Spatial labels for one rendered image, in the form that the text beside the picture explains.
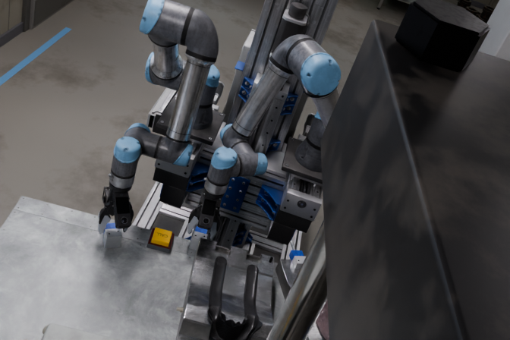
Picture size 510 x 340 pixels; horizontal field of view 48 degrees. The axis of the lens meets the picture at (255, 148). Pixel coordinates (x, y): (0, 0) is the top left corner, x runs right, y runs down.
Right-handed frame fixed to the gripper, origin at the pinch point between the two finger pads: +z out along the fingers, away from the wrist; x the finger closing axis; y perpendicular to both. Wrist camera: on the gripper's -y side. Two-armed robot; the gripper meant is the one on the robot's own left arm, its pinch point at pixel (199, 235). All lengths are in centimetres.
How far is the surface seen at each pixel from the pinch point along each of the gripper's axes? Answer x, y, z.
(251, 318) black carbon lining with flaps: -20.1, -34.8, -6.6
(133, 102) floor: 64, 205, 85
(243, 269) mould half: -16.0, -13.7, -3.8
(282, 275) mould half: -30.9, -6.9, 1.3
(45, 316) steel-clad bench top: 37, -43, 5
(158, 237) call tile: 13.4, -4.6, 1.3
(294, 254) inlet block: -33.7, 1.5, -1.9
